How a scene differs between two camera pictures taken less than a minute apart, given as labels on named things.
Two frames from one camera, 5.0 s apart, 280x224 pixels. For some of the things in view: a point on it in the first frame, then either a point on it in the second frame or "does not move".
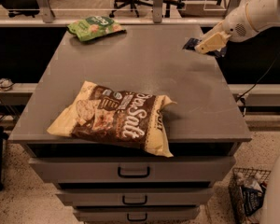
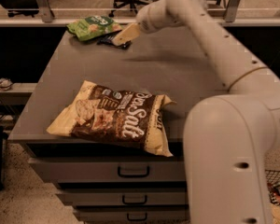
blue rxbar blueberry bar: (193, 42) to (107, 40)
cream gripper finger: (212, 43) to (130, 34)
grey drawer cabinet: (116, 183) does not move
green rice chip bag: (94, 27) does not move
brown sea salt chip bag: (123, 116) does not move
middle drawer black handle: (134, 203) does not move
